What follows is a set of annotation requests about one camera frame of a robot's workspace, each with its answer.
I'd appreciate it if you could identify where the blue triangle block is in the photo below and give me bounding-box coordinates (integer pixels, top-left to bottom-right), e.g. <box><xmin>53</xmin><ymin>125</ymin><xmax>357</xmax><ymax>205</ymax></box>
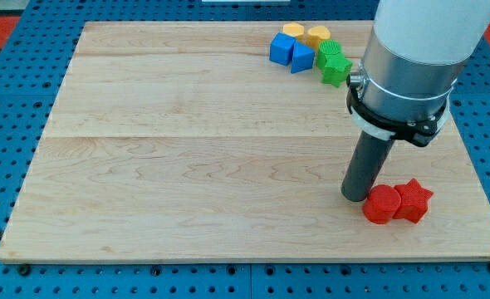
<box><xmin>291</xmin><ymin>42</ymin><xmax>316</xmax><ymax>74</ymax></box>

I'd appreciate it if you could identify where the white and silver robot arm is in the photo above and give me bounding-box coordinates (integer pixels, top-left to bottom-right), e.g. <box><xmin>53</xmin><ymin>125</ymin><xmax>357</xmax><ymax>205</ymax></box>
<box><xmin>346</xmin><ymin>0</ymin><xmax>490</xmax><ymax>147</ymax></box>

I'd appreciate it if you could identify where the dark grey cylindrical pointer tool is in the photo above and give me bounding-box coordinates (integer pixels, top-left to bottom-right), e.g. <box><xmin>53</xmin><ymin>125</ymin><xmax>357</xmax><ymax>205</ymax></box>
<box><xmin>341</xmin><ymin>131</ymin><xmax>394</xmax><ymax>202</ymax></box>

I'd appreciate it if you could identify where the yellow hexagon block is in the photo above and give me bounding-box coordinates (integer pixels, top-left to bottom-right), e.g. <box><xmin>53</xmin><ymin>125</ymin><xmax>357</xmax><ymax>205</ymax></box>
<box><xmin>282</xmin><ymin>22</ymin><xmax>305</xmax><ymax>42</ymax></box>

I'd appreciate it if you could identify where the light wooden board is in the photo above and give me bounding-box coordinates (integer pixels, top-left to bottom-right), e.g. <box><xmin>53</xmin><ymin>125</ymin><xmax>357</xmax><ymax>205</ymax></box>
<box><xmin>0</xmin><ymin>22</ymin><xmax>490</xmax><ymax>264</ymax></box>

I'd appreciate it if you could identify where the red cylinder block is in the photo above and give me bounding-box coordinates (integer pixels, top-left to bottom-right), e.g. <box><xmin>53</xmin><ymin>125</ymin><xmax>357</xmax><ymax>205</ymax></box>
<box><xmin>362</xmin><ymin>184</ymin><xmax>401</xmax><ymax>224</ymax></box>

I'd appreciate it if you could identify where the green star block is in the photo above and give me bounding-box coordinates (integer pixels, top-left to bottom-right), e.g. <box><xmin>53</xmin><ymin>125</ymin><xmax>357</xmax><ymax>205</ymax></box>
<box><xmin>321</xmin><ymin>54</ymin><xmax>353</xmax><ymax>87</ymax></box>

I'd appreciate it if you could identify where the yellow heart block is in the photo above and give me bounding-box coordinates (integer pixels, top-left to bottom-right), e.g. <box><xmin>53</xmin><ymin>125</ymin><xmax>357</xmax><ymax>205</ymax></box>
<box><xmin>306</xmin><ymin>26</ymin><xmax>331</xmax><ymax>51</ymax></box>

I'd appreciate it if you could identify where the green cylinder block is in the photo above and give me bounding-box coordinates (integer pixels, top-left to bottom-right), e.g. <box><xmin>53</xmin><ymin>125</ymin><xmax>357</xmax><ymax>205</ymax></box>
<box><xmin>316</xmin><ymin>40</ymin><xmax>342</xmax><ymax>71</ymax></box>

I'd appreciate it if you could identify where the red star block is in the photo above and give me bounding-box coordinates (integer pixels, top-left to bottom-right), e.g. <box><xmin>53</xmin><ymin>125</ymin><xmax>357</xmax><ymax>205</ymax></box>
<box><xmin>393</xmin><ymin>179</ymin><xmax>434</xmax><ymax>223</ymax></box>

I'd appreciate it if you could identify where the blue cube block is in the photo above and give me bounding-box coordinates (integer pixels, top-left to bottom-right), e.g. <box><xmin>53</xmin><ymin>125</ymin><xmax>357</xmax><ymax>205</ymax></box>
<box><xmin>269</xmin><ymin>32</ymin><xmax>296</xmax><ymax>66</ymax></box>

